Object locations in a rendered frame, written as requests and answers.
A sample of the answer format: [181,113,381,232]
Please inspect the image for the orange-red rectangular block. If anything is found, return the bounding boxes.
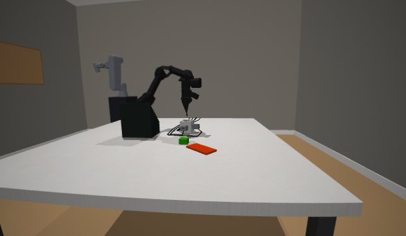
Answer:
[186,143,217,155]

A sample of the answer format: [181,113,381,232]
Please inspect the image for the small green block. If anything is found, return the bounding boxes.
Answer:
[178,137,189,144]

